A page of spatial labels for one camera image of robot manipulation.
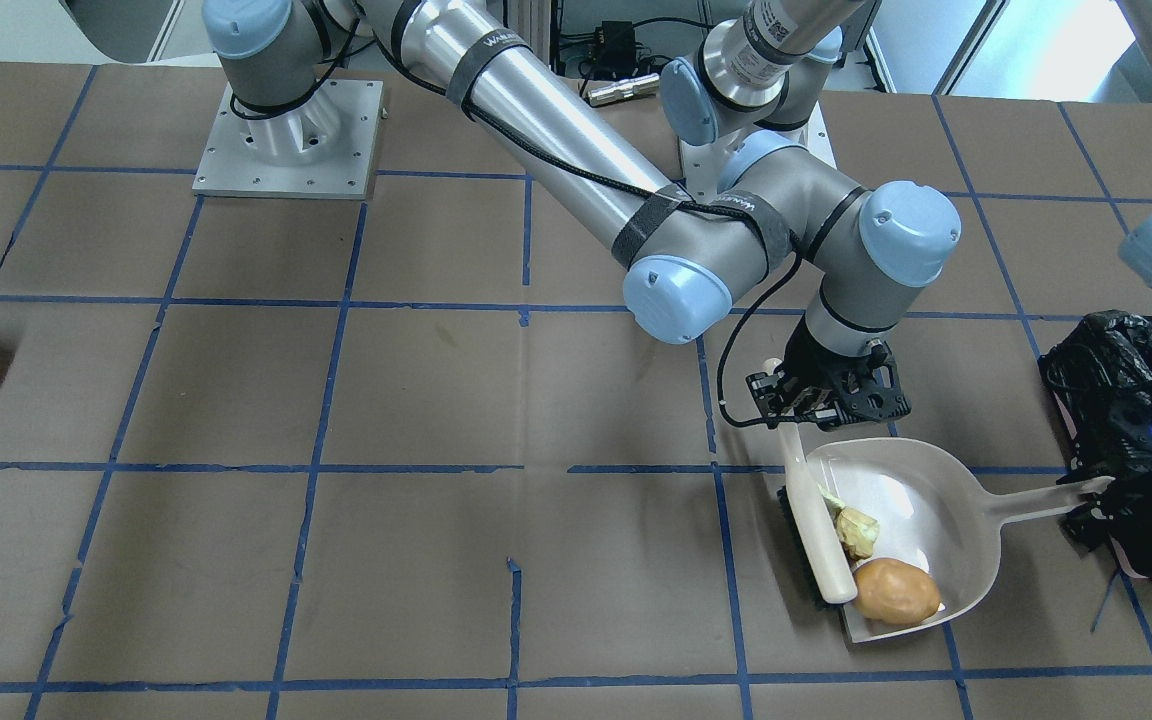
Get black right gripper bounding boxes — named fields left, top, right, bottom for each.
left=745, top=323, right=911, bottom=430

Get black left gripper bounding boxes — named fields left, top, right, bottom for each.
left=1085, top=370, right=1152, bottom=521

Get torn bread piece crusty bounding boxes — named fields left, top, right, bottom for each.
left=835, top=506, right=881, bottom=562

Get beige plastic dustpan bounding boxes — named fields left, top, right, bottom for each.
left=805, top=438, right=1111, bottom=643

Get white brush black bristles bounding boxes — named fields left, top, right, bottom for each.
left=761, top=357, right=859, bottom=607

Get brown bread roll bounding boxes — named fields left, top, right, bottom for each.
left=852, top=559, right=942, bottom=626

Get torn bread piece pale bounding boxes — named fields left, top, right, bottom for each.
left=818, top=486, right=847, bottom=515

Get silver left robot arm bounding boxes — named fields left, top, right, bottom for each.
left=614, top=1, right=963, bottom=521

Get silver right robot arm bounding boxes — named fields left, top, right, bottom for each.
left=200, top=1, right=963, bottom=430

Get silver metal cylinder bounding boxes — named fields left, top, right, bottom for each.
left=585, top=73, right=660, bottom=108

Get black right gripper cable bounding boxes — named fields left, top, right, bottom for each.
left=717, top=250, right=808, bottom=431

